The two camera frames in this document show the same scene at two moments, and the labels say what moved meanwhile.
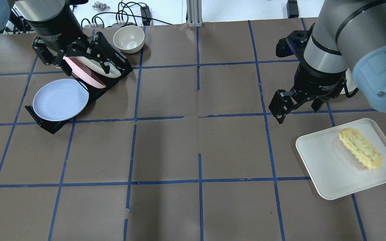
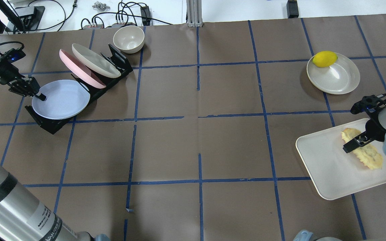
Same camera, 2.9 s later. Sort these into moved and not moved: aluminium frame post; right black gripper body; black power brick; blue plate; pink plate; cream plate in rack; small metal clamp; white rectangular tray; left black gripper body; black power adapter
Moved: left black gripper body; right black gripper body
Not moved: cream plate in rack; black power brick; white rectangular tray; black power adapter; aluminium frame post; blue plate; pink plate; small metal clamp
